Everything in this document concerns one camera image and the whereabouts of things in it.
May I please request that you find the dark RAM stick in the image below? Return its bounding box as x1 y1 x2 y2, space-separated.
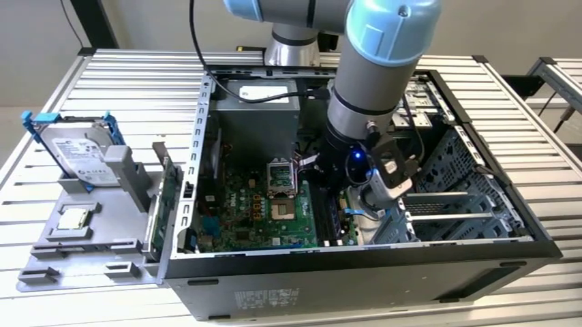
31 242 137 255
332 192 346 241

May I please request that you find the black RAM slot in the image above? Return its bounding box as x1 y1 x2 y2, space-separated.
327 190 347 247
312 187 335 248

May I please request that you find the metal socket cover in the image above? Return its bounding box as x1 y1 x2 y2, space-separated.
266 158 300 198

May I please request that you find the CPU socket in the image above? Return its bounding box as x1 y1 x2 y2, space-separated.
270 197 299 222

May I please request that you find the grey power supply unit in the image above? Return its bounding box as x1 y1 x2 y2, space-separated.
212 78 300 168

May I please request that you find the green motherboard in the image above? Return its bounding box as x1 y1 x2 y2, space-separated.
195 165 364 253

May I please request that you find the grey metal disk bay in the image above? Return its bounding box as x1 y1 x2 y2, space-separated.
390 71 451 137

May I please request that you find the blue expansion slot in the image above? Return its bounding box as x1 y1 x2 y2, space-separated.
230 240 304 253

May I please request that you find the open black PC case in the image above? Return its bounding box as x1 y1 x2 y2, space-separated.
156 64 565 323

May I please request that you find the green graphics card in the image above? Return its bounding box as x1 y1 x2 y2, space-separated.
144 142 186 263

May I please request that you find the black table connector block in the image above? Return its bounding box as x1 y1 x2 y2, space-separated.
502 73 545 100

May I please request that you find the grey parts rack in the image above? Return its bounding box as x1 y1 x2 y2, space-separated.
16 142 186 293

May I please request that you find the metal slat side table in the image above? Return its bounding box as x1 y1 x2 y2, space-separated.
526 56 582 113

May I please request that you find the hard disk in blue carrier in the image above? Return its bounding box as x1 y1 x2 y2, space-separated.
21 109 127 191

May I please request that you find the silver CPU chip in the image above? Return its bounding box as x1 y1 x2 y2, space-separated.
56 208 92 230

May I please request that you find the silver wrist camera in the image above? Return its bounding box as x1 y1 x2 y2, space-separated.
367 163 414 208

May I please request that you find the black looped wire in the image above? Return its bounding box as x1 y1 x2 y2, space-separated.
358 190 387 221

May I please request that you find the blue flat wire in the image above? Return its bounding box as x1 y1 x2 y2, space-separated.
340 208 380 219

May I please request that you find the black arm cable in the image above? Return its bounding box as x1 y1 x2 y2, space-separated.
188 0 331 104

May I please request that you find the black upright post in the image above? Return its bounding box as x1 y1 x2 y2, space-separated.
69 0 120 57

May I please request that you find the thin black wall cable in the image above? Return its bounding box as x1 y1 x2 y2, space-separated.
60 0 85 48

